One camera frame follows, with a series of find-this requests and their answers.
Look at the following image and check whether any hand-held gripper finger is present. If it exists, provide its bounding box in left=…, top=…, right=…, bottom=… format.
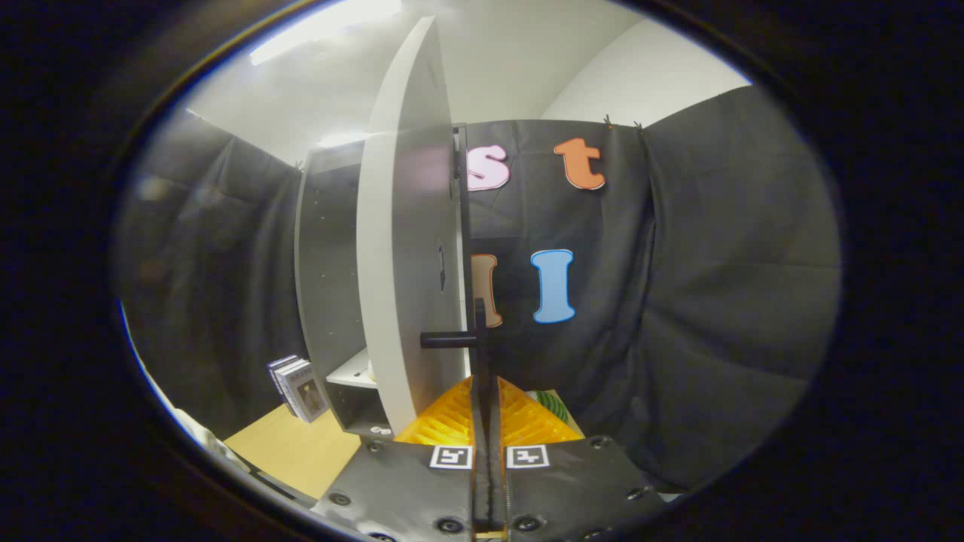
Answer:
left=490, top=375, right=670, bottom=542
left=311, top=375, right=492, bottom=542

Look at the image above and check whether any white shoe cabinet door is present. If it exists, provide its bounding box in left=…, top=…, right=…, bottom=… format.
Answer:
left=355, top=15, right=489, bottom=437

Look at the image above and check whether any grey shoe cabinet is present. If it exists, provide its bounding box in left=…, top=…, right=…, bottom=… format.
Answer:
left=294, top=124, right=471, bottom=441

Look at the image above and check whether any green striped object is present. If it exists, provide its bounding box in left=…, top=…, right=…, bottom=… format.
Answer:
left=535, top=389, right=575, bottom=425

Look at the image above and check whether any upright grey book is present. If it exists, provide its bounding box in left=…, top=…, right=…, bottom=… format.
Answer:
left=267, top=354, right=300, bottom=413
left=279, top=360, right=330, bottom=424

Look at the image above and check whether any black backdrop cloth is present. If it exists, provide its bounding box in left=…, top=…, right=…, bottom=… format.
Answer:
left=113, top=87, right=843, bottom=490

